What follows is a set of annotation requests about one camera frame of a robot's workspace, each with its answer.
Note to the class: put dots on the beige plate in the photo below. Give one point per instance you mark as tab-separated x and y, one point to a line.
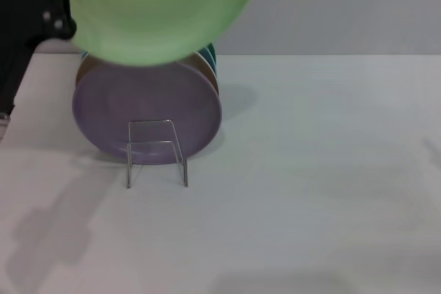
201	70

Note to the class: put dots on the light green plate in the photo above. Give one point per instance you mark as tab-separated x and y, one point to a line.
155	8

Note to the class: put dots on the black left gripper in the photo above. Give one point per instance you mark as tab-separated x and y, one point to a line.
17	32

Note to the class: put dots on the lilac plate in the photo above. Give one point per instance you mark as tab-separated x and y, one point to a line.
138	118

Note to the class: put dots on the light blue plate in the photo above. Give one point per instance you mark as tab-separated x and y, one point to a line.
208	58

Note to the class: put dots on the dark green plate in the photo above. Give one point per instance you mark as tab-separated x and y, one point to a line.
213	51

